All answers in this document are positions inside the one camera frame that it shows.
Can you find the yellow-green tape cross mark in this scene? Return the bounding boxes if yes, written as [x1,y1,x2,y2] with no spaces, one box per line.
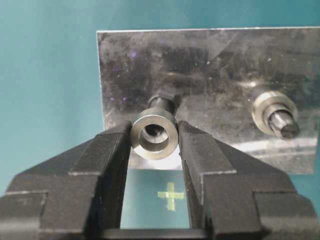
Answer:
[157,182,185,212]

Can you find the threaded steel shaft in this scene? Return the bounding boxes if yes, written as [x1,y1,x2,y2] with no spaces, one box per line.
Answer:
[147,90,182,118]
[251,89,300,140]

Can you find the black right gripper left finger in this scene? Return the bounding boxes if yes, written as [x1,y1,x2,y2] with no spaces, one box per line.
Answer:
[0,121,132,240]

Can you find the far threaded steel shaft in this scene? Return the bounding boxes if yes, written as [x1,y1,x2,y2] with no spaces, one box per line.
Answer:
[147,90,182,118]

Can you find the silver metal washer bushing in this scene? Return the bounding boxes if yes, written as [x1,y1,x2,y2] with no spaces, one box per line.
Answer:
[130,107,179,160]

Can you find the near threaded steel shaft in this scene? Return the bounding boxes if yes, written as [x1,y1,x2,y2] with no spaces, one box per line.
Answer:
[251,89,300,140]

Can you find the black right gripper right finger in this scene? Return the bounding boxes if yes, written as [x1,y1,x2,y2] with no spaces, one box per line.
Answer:
[178,121,320,240]

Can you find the grey metal base plate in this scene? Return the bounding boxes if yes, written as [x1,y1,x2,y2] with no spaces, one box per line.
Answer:
[96,26,320,174]

